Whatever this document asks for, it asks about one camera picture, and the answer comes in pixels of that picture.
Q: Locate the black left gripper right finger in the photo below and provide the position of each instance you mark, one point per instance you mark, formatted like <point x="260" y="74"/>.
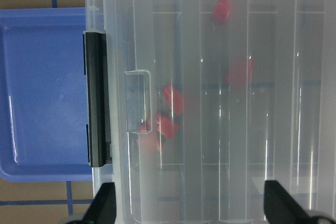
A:
<point x="280" y="207"/>

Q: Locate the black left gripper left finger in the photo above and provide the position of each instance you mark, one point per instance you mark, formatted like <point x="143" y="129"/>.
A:
<point x="103" y="207"/>

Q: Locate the red block trio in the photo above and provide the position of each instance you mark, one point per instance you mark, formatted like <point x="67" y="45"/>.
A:
<point x="173" y="98"/>
<point x="149" y="137"/>
<point x="166" y="126"/>

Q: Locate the clear plastic box lid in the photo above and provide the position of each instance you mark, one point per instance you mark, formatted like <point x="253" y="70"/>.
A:
<point x="236" y="103"/>

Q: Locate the blue plastic tray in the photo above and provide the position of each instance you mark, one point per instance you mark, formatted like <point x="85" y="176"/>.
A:
<point x="43" y="95"/>

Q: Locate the red block under lid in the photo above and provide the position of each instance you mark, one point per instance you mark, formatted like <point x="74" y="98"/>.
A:
<point x="240" y="72"/>

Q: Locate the clear plastic storage box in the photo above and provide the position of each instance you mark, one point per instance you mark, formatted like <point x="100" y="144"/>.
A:
<point x="99" y="82"/>

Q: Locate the red block far corner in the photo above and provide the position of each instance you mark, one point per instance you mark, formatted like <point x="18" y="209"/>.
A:
<point x="221" y="12"/>

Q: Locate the black box latch handle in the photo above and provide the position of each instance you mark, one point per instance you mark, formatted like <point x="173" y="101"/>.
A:
<point x="96" y="72"/>

